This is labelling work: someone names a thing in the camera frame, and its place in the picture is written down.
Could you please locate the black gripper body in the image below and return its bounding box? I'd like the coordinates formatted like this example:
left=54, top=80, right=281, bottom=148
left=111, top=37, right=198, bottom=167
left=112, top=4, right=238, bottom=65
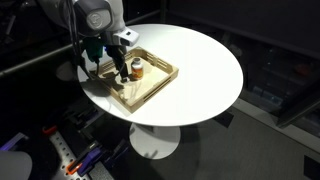
left=104, top=44, right=128, bottom=66

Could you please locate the white rounded robot base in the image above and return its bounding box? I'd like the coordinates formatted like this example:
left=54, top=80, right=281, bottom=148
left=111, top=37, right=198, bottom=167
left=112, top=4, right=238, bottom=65
left=0, top=150, right=33, bottom=180

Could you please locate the light wooden slotted tray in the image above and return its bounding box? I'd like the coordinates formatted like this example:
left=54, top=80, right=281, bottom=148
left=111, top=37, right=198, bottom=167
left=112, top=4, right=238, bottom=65
left=89, top=46, right=180, bottom=114

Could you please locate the dark purple clamp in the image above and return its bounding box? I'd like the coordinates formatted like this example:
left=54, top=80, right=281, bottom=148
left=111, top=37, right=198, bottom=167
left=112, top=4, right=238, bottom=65
left=103, top=139, right=129, bottom=164

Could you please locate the purple clamp orange tip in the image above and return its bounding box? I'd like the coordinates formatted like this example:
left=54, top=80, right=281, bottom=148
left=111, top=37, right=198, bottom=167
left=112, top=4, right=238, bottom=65
left=65, top=140, right=103, bottom=177
left=42, top=124, right=58, bottom=135

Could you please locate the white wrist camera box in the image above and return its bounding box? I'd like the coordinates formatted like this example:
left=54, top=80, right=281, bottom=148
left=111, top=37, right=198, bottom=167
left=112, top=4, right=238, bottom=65
left=112, top=27, right=140, bottom=48

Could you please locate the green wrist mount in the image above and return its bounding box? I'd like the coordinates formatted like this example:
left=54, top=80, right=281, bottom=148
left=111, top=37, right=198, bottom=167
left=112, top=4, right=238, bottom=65
left=82, top=36, right=105, bottom=64

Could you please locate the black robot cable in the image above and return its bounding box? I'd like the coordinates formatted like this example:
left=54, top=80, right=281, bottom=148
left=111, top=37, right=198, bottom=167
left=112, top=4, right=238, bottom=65
left=64, top=0, right=101, bottom=81

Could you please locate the white table pedestal base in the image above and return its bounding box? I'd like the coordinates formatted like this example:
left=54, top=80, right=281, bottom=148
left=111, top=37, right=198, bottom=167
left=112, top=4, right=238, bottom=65
left=129, top=122, right=182, bottom=160

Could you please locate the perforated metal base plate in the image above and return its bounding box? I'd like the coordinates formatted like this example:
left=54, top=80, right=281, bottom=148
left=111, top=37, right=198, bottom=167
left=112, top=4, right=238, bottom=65
left=49, top=130, right=114, bottom=180

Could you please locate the purple clamp handle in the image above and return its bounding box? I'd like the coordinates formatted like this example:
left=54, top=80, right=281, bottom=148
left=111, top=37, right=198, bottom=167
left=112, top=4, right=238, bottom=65
left=0, top=132, right=30, bottom=152

